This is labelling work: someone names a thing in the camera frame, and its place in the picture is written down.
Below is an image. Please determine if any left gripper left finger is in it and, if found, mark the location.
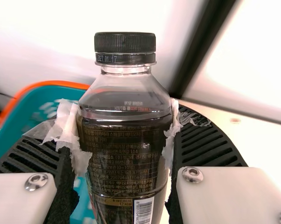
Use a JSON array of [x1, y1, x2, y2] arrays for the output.
[[0, 98, 92, 224]]

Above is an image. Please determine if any dark coffee bottle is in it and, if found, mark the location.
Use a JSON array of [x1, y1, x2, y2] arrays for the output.
[[77, 31, 174, 224]]

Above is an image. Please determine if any teal shopping basket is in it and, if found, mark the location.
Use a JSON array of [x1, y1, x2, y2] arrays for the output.
[[0, 80, 92, 224]]

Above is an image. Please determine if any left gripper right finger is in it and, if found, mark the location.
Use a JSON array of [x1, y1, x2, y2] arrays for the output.
[[162, 98, 281, 224]]

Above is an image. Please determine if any black post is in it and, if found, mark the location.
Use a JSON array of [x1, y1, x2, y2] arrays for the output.
[[169, 0, 240, 98]]

